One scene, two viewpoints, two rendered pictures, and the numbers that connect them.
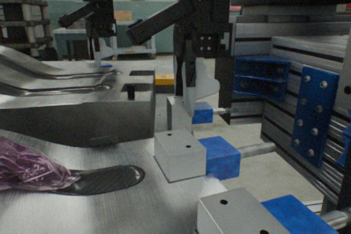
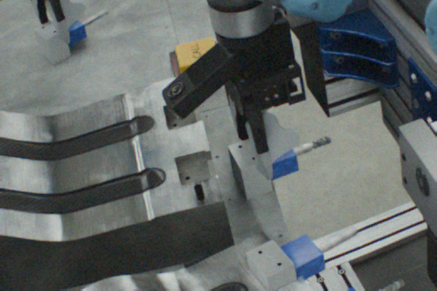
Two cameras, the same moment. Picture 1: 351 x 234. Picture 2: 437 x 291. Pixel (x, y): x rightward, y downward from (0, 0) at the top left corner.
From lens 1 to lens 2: 0.98 m
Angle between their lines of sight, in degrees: 21
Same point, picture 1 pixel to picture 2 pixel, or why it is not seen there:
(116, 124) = (191, 228)
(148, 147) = (239, 258)
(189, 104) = (265, 170)
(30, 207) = not seen: outside the picture
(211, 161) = (300, 268)
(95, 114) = (167, 225)
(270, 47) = not seen: outside the picture
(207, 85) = (283, 141)
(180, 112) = (253, 172)
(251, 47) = not seen: hidden behind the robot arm
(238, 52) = not seen: hidden behind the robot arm
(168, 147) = (263, 269)
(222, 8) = (284, 48)
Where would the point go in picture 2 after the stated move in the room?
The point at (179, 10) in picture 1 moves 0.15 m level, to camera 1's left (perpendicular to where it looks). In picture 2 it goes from (230, 68) to (108, 96)
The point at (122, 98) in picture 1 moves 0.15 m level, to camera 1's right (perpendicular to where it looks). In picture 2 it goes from (191, 201) to (317, 174)
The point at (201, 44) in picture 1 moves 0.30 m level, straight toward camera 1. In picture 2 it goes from (265, 94) to (285, 276)
